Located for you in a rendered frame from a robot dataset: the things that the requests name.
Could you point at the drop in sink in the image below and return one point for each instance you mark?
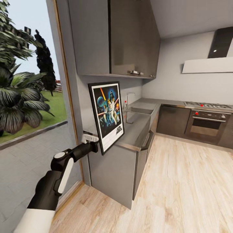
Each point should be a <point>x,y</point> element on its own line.
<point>141,108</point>

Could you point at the dishwasher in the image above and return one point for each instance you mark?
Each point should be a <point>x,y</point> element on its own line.
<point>141,162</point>

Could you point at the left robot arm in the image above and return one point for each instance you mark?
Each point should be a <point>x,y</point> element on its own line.
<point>40,212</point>

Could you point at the poster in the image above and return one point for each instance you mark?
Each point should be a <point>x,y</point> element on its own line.
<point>107,110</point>

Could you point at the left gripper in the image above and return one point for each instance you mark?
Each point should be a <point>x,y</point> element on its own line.
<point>88,147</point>

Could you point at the range hood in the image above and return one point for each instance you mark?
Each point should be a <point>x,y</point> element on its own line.
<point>217,61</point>

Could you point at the fixed window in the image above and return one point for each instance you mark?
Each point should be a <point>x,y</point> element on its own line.
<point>36,112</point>

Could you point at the oven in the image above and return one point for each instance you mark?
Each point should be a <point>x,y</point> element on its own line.
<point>207,124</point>

